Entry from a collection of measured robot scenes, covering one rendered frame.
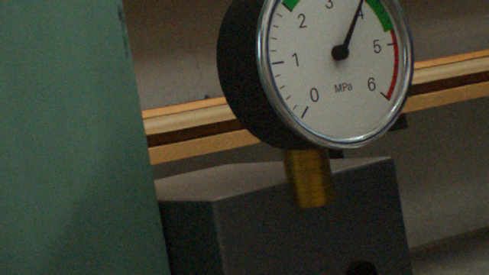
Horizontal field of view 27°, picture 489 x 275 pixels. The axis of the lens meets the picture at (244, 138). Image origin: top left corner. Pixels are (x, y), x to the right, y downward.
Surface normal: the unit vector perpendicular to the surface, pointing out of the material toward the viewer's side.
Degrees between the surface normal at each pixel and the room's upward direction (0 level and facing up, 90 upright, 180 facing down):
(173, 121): 89
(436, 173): 90
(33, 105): 90
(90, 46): 90
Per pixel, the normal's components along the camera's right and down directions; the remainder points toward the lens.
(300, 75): 0.53, -0.04
